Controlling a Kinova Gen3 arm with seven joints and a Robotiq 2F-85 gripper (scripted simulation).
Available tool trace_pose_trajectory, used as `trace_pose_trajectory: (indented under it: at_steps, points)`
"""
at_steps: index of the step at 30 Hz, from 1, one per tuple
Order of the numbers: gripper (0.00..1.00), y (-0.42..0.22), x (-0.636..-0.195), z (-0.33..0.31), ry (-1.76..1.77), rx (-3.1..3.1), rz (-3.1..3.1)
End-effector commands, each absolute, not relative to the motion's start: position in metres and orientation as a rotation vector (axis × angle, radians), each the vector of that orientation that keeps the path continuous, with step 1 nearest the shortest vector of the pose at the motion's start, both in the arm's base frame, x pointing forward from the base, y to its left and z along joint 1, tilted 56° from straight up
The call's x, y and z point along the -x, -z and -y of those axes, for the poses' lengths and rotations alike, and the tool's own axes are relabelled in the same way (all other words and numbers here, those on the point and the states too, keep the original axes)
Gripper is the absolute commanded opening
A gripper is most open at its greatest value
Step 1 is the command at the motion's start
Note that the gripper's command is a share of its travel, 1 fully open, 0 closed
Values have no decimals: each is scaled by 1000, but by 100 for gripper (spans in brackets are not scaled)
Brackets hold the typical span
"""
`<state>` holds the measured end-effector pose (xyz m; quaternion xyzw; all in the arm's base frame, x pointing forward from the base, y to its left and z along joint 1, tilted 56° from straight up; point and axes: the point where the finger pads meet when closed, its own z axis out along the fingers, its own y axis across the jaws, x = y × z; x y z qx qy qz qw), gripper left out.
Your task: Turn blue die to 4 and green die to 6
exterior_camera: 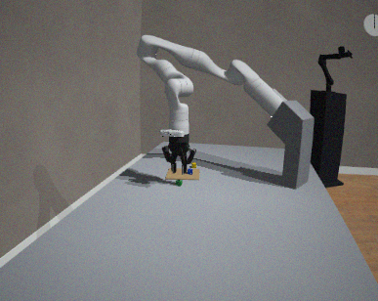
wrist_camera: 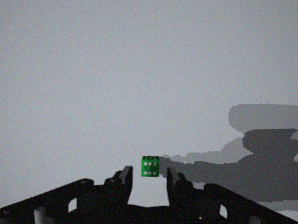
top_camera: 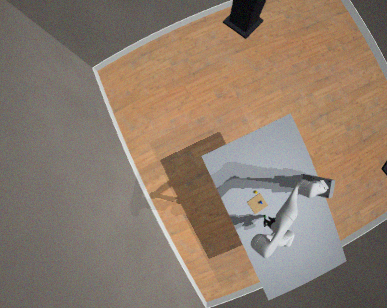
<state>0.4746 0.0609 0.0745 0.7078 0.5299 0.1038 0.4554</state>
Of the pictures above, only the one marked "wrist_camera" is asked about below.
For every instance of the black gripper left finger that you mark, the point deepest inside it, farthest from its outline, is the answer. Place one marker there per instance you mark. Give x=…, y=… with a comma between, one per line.
x=52, y=207

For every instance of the green die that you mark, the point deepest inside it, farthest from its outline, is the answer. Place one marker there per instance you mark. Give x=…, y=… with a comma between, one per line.
x=150, y=166

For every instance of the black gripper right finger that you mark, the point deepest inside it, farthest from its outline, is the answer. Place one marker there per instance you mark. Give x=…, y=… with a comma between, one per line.
x=183, y=208

